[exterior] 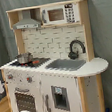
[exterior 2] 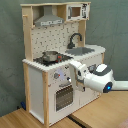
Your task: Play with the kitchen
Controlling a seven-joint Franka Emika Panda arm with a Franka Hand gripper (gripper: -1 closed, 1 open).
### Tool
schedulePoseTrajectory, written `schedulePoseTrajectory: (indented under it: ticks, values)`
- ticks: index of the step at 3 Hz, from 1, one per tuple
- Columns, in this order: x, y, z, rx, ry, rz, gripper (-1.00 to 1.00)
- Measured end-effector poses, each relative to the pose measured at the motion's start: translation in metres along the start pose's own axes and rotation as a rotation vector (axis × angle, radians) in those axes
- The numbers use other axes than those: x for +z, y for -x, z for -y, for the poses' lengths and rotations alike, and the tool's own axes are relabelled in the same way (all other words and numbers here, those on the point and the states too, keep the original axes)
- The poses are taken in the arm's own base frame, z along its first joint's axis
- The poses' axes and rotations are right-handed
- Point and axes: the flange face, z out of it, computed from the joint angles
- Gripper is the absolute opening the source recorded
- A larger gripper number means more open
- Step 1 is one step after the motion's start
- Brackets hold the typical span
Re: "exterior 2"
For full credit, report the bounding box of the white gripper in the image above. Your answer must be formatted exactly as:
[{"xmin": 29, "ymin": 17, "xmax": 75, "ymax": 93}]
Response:
[{"xmin": 69, "ymin": 60, "xmax": 90, "ymax": 84}]

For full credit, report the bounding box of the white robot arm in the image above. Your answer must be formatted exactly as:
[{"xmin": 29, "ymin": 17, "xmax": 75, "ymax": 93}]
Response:
[{"xmin": 69, "ymin": 61, "xmax": 128, "ymax": 93}]

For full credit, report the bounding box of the wooden toy kitchen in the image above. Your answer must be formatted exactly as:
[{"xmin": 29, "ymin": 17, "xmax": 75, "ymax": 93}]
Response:
[{"xmin": 22, "ymin": 2, "xmax": 105, "ymax": 127}]

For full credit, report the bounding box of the grey toy sink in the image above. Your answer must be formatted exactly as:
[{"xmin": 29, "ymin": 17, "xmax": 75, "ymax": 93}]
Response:
[{"xmin": 66, "ymin": 47, "xmax": 94, "ymax": 56}]

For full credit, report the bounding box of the black toy stovetop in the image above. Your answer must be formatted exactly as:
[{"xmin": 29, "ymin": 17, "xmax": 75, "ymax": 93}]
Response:
[{"xmin": 35, "ymin": 54, "xmax": 70, "ymax": 66}]

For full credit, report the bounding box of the black toy faucet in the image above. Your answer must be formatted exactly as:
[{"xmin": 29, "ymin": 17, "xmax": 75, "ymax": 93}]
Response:
[{"xmin": 67, "ymin": 33, "xmax": 82, "ymax": 49}]

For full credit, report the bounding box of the toy oven door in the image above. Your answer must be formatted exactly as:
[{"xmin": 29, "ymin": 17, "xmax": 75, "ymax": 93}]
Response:
[{"xmin": 56, "ymin": 86, "xmax": 73, "ymax": 111}]

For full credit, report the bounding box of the silver toy pot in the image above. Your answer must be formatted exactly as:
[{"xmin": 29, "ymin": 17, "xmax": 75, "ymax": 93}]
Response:
[{"xmin": 42, "ymin": 51, "xmax": 58, "ymax": 62}]

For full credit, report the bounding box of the toy microwave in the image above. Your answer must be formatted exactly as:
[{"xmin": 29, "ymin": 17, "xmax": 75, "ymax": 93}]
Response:
[{"xmin": 67, "ymin": 3, "xmax": 89, "ymax": 21}]

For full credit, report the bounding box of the grey range hood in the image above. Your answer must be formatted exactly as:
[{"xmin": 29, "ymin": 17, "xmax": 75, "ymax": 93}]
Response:
[{"xmin": 35, "ymin": 5, "xmax": 64, "ymax": 27}]

